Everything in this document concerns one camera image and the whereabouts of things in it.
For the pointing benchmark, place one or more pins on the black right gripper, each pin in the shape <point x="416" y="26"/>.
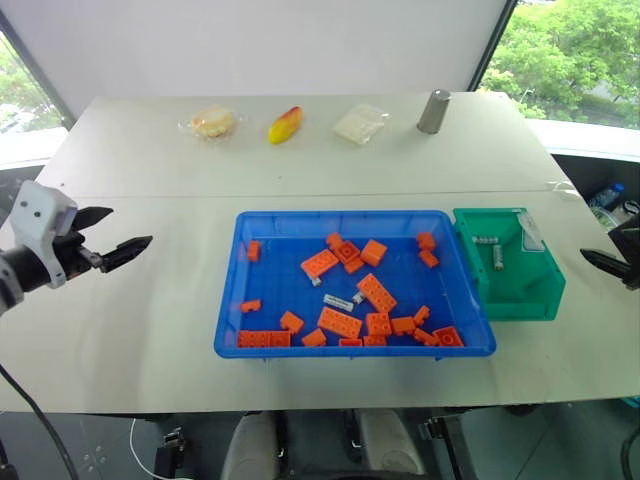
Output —
<point x="631" y="250"/>

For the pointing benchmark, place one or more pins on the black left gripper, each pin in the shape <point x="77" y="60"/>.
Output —
<point x="70" y="252"/>

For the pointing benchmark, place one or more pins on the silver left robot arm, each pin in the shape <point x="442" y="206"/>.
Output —
<point x="14" y="272"/>

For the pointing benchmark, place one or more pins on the green plastic bin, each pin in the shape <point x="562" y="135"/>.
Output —
<point x="510" y="295"/>

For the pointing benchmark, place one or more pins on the clear water bottle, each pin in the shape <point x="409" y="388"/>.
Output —
<point x="606" y="197"/>

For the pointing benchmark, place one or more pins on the clear label card holder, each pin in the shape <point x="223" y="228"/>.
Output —
<point x="531" y="235"/>

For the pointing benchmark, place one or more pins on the silver battery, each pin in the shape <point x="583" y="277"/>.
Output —
<point x="498" y="257"/>
<point x="486" y="239"/>
<point x="358" y="298"/>
<point x="315" y="281"/>

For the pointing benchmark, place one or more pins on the wrapped bread bun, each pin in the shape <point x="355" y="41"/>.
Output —
<point x="214" y="122"/>

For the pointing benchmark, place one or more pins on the blue plastic tray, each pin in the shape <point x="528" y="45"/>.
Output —
<point x="280" y="300"/>

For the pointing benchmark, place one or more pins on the yellow red toy mango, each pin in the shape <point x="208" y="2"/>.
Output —
<point x="285" y="126"/>

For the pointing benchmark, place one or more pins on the long orange block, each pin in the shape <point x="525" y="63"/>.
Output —
<point x="320" y="263"/>
<point x="377" y="292"/>
<point x="339" y="323"/>

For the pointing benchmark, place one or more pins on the grey metal cylinder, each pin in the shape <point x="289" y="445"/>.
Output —
<point x="434" y="112"/>

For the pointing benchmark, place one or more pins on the white backdrop board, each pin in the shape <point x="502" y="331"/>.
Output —
<point x="250" y="45"/>

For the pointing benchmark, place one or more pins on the white labelled battery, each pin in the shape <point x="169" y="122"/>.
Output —
<point x="338" y="302"/>

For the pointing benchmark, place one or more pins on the grey rounded shape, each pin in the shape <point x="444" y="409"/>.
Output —
<point x="250" y="450"/>
<point x="390" y="447"/>

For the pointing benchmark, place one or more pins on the white packet in plastic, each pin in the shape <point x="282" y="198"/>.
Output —
<point x="359" y="125"/>

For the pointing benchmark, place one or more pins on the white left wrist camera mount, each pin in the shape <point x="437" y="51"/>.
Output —
<point x="40" y="210"/>

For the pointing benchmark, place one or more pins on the dark window frame post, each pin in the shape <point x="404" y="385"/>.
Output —
<point x="40" y="75"/>
<point x="492" y="45"/>

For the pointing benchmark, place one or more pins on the black table bracket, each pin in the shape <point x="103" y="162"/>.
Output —
<point x="440" y="427"/>
<point x="170" y="450"/>

